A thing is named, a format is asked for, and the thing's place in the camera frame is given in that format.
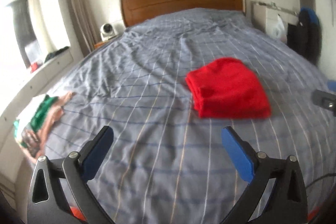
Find beige curtain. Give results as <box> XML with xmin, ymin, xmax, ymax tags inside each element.
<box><xmin>70</xmin><ymin>0</ymin><xmax>100</xmax><ymax>56</ymax></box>

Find dark clothes on bench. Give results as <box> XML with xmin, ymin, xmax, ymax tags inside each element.
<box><xmin>44</xmin><ymin>46</ymin><xmax>70</xmax><ymax>63</ymax></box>

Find patterned folded garment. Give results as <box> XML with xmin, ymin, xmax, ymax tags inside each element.
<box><xmin>21</xmin><ymin>128</ymin><xmax>40</xmax><ymax>157</ymax></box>

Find red item on bench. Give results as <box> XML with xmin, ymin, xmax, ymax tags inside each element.
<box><xmin>30</xmin><ymin>62</ymin><xmax>40</xmax><ymax>73</ymax></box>

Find red knit sweater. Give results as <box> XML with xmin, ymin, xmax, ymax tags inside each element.
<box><xmin>186</xmin><ymin>57</ymin><xmax>272</xmax><ymax>119</ymax></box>

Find blue plaid bed cover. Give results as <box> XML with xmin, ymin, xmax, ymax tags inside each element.
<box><xmin>45</xmin><ymin>9</ymin><xmax>335</xmax><ymax>223</ymax></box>

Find orange fuzzy sleeve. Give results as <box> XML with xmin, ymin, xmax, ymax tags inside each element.
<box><xmin>70</xmin><ymin>206</ymin><xmax>319</xmax><ymax>222</ymax></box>

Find white bedside cabinet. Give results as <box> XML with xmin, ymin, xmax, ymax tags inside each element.
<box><xmin>251</xmin><ymin>1</ymin><xmax>298</xmax><ymax>44</ymax></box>

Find black and blue jacket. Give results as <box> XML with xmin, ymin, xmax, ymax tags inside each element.
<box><xmin>287</xmin><ymin>7</ymin><xmax>322</xmax><ymax>66</ymax></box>

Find white plastic bag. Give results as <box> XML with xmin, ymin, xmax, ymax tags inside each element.
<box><xmin>272</xmin><ymin>14</ymin><xmax>286</xmax><ymax>41</ymax></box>

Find green folded garment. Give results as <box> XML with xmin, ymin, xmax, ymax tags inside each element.
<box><xmin>14</xmin><ymin>94</ymin><xmax>59</xmax><ymax>135</ymax></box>

